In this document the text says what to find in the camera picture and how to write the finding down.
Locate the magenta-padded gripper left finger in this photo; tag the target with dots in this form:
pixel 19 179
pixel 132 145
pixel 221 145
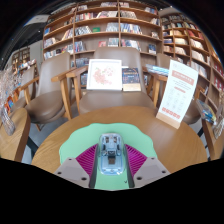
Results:
pixel 85 160

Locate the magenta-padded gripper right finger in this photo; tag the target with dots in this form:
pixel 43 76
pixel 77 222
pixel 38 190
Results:
pixel 138 160

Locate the transparent computer mouse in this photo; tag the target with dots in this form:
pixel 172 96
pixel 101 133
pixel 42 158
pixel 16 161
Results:
pixel 112 155

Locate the green wavy-edged mouse pad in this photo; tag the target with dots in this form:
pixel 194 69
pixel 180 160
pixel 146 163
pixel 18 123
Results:
pixel 80 140

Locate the round wooden side table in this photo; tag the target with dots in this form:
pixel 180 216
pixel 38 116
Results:
pixel 13 140
pixel 213 143

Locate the white sign in wooden stand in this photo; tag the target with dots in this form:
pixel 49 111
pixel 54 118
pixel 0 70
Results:
pixel 178 93

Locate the dark cover book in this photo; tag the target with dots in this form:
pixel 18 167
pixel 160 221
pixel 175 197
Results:
pixel 131 78

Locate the colourful book stack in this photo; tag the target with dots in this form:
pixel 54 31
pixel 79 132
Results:
pixel 206 112

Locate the white framed floral picture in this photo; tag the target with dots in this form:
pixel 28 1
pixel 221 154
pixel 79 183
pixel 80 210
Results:
pixel 104 75

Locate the glass vase with dried flowers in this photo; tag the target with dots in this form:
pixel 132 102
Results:
pixel 7 110
pixel 220 123

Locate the blue book stack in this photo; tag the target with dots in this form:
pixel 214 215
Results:
pixel 157 70

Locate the small distant wooden bookshelf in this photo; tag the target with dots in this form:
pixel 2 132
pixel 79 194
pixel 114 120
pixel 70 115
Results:
pixel 23 58

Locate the angled wooden bookshelf with books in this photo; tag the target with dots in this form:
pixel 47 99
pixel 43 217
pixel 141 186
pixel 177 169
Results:
pixel 196 43

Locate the wide wooden bookshelf with books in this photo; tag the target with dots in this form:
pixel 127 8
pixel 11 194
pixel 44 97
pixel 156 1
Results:
pixel 100 30

